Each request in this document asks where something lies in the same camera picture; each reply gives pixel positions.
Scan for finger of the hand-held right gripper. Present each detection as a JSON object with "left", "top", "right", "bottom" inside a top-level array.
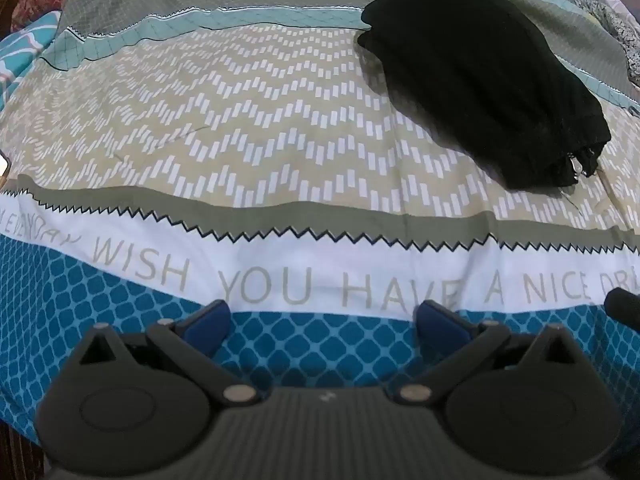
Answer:
[{"left": 604, "top": 287, "right": 640, "bottom": 332}]

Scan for patterned bed sheet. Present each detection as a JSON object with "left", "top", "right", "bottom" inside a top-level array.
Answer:
[{"left": 0, "top": 0, "right": 640, "bottom": 443}]

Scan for black pants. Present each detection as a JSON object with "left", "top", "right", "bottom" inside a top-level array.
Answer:
[{"left": 356, "top": 0, "right": 613, "bottom": 191}]

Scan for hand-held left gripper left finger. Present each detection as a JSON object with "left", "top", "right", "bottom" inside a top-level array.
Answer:
[{"left": 76, "top": 299, "right": 261, "bottom": 406}]

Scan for teal wavy-print pillow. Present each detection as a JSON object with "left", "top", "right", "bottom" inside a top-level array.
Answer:
[{"left": 0, "top": 10, "right": 63, "bottom": 111}]

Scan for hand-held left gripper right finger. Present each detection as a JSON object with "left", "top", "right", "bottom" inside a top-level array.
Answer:
[{"left": 397, "top": 299, "right": 577, "bottom": 406}]

